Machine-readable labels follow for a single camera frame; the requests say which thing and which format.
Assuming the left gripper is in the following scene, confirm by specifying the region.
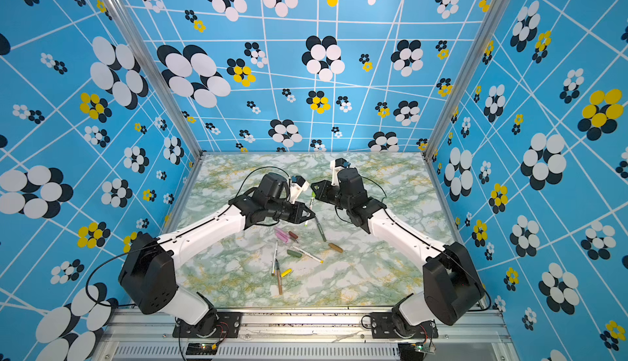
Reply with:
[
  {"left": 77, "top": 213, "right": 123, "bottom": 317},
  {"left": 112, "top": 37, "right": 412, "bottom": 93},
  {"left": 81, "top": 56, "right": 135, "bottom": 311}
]
[{"left": 267, "top": 199, "right": 317, "bottom": 223}]

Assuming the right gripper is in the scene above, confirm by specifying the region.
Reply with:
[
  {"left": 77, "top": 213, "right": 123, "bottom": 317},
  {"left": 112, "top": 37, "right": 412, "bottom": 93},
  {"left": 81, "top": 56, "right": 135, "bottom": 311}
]
[{"left": 311, "top": 181, "right": 354, "bottom": 215}]

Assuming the white pen green tip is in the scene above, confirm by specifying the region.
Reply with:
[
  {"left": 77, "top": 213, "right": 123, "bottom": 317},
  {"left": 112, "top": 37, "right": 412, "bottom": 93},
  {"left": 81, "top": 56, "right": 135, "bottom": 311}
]
[{"left": 304, "top": 199, "right": 315, "bottom": 227}]

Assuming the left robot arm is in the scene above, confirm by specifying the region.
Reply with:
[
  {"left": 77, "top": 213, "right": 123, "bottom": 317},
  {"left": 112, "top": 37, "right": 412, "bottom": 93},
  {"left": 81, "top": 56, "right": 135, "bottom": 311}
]
[{"left": 119, "top": 172, "right": 315, "bottom": 337}]

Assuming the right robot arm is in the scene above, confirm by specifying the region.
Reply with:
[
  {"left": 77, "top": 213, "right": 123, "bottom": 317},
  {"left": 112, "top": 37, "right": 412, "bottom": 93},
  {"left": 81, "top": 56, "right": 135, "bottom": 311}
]
[{"left": 312, "top": 166, "right": 488, "bottom": 337}]

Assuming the pink fountain pen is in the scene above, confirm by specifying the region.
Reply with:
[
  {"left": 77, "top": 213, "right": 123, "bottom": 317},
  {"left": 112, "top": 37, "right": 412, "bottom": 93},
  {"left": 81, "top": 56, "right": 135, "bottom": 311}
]
[{"left": 274, "top": 227, "right": 298, "bottom": 243}]

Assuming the pink pen cap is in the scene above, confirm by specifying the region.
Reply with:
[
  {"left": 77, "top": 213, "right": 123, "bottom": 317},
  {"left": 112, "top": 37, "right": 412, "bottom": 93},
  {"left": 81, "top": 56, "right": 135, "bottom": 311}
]
[{"left": 275, "top": 232, "right": 290, "bottom": 243}]

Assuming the dark green fountain pen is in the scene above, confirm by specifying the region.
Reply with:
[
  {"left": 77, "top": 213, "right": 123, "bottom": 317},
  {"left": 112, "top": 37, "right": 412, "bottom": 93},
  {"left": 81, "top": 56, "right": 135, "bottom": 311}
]
[{"left": 314, "top": 217, "right": 327, "bottom": 243}]

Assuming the dark green pen cap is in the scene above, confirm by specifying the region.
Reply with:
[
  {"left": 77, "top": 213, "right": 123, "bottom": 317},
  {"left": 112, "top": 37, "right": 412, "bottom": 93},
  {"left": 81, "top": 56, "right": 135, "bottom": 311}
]
[{"left": 287, "top": 250, "right": 303, "bottom": 258}]

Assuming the tan brown pen cap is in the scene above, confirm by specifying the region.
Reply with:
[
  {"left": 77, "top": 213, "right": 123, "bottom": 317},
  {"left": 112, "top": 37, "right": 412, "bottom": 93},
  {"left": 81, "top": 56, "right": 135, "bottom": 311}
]
[{"left": 328, "top": 243, "right": 343, "bottom": 253}]

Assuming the white pen yellow tip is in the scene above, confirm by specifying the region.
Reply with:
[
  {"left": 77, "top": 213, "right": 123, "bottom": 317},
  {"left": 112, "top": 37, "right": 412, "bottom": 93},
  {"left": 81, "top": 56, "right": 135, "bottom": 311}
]
[{"left": 294, "top": 247, "right": 324, "bottom": 264}]

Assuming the brown fountain pen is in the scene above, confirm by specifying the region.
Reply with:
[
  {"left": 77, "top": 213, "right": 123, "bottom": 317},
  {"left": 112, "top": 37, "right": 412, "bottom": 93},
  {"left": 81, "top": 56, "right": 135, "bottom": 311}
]
[{"left": 274, "top": 258, "right": 283, "bottom": 296}]

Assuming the white slim pen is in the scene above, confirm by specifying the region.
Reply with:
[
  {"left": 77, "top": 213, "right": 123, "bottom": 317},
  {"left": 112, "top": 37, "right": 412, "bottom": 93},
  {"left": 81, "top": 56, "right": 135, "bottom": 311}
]
[{"left": 271, "top": 241, "right": 278, "bottom": 276}]

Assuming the left circuit board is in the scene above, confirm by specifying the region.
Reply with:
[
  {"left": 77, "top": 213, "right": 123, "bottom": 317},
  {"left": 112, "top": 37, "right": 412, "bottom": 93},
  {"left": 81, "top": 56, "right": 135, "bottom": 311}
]
[{"left": 186, "top": 343, "right": 218, "bottom": 356}]

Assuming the circuit board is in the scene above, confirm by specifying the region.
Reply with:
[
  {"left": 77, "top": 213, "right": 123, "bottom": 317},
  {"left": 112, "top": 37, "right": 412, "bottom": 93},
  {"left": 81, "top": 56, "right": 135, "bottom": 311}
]
[
  {"left": 186, "top": 343, "right": 218, "bottom": 356},
  {"left": 397, "top": 343, "right": 435, "bottom": 361}
]

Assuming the right circuit board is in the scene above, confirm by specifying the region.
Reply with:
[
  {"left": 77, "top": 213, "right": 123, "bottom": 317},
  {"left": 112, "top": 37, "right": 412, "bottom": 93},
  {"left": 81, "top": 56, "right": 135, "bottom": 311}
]
[{"left": 397, "top": 343, "right": 435, "bottom": 361}]

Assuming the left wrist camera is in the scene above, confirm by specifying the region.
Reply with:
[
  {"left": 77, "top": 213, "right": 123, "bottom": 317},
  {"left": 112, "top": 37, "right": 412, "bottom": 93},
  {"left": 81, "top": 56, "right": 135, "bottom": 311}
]
[{"left": 289, "top": 176, "right": 310, "bottom": 203}]

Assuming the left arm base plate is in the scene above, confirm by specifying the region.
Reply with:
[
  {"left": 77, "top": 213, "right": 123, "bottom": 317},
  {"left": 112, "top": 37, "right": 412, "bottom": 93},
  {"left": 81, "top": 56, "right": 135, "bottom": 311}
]
[{"left": 173, "top": 311, "right": 244, "bottom": 340}]

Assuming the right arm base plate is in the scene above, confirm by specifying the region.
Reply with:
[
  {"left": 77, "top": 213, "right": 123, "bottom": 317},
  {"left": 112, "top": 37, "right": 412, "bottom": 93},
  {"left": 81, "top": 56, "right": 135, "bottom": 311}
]
[{"left": 366, "top": 312, "right": 439, "bottom": 341}]

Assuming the left corner aluminium post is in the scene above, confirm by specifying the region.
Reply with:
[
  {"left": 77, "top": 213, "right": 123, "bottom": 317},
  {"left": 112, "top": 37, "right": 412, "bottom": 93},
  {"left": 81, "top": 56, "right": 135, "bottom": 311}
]
[{"left": 103, "top": 0, "right": 203, "bottom": 161}]

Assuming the corner aluminium post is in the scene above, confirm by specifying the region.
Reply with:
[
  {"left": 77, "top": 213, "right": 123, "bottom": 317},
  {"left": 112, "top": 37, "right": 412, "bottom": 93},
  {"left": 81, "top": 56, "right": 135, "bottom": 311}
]
[
  {"left": 425, "top": 0, "right": 511, "bottom": 161},
  {"left": 103, "top": 0, "right": 203, "bottom": 161}
]

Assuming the aluminium front rail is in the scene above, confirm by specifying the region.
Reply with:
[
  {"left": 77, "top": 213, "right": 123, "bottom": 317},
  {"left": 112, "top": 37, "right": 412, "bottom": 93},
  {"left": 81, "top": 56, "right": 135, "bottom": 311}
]
[{"left": 93, "top": 307, "right": 519, "bottom": 360}]

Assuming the right corner aluminium post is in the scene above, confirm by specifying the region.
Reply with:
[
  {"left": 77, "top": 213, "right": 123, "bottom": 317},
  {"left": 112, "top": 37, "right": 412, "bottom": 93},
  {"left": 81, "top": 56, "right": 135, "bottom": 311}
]
[{"left": 425, "top": 0, "right": 511, "bottom": 161}]

